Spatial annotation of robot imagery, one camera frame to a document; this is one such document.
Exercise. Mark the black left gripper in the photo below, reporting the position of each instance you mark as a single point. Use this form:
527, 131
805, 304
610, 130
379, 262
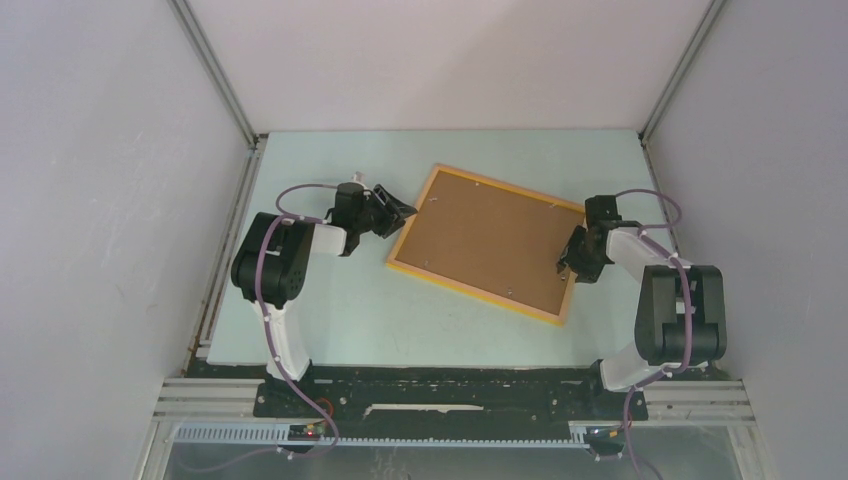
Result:
393, 212

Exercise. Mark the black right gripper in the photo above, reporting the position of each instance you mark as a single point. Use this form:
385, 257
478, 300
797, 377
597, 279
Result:
586, 273

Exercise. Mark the brown cardboard backing board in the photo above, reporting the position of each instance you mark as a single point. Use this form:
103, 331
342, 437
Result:
490, 238

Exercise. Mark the yellow wooden picture frame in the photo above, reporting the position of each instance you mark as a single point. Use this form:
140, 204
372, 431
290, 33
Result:
464, 285

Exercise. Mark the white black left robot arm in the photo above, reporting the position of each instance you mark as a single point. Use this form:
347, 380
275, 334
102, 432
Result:
270, 266

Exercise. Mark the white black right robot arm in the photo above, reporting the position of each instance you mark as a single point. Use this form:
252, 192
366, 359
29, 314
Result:
680, 320

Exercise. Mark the small circuit board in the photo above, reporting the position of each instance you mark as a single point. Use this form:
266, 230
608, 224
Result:
305, 433

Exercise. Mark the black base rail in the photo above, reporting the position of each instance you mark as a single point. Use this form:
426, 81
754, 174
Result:
449, 404

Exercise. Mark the left aluminium corner post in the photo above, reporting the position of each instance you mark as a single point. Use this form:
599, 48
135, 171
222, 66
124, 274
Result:
199, 40

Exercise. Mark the aluminium corner post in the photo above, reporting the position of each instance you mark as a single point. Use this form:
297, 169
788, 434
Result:
686, 61
199, 40

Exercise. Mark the right aluminium corner post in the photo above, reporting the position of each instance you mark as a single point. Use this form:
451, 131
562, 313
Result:
686, 61

